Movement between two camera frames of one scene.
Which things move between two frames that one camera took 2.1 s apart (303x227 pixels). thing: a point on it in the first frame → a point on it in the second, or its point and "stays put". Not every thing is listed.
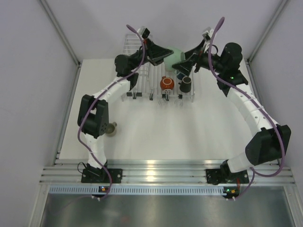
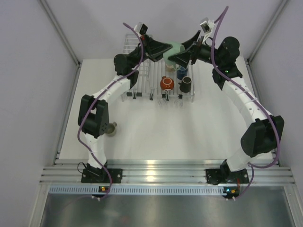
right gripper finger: [185, 66] → [183, 58]
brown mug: [185, 84] stays put
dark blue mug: [180, 75] stays put
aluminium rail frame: [157, 172] stays put
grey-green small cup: [111, 129] stays put
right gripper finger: [192, 55] → [188, 43]
